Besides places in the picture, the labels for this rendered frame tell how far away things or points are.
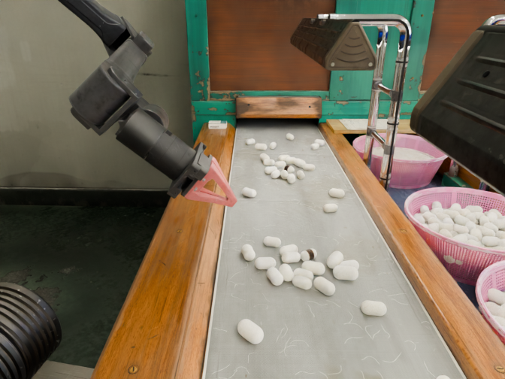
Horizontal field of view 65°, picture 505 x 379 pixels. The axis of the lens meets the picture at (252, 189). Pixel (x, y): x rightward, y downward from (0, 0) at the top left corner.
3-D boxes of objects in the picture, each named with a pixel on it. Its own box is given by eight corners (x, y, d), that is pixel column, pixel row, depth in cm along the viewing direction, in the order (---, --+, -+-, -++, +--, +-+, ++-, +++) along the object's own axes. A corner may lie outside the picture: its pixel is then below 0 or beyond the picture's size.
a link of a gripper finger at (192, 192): (248, 177, 67) (204, 142, 64) (249, 195, 60) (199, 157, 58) (223, 204, 69) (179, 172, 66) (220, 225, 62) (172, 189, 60)
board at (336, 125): (334, 133, 129) (334, 130, 129) (325, 122, 143) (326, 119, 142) (434, 133, 129) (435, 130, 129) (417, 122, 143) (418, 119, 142)
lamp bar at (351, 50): (325, 71, 61) (328, 19, 58) (289, 43, 118) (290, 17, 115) (377, 71, 61) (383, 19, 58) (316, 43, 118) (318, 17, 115)
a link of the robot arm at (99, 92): (106, 60, 91) (138, 27, 89) (125, 79, 94) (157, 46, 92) (54, 110, 53) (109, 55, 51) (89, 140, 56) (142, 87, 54)
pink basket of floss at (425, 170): (415, 202, 102) (421, 168, 99) (332, 174, 120) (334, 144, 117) (458, 176, 119) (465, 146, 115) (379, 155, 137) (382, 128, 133)
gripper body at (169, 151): (210, 147, 65) (173, 119, 63) (204, 170, 56) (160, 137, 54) (185, 175, 67) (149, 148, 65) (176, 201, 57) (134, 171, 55)
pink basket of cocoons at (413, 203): (473, 316, 64) (488, 267, 60) (371, 237, 86) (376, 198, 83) (582, 280, 72) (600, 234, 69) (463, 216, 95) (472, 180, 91)
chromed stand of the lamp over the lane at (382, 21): (309, 218, 94) (323, 13, 77) (300, 185, 113) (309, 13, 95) (388, 218, 95) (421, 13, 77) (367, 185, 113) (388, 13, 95)
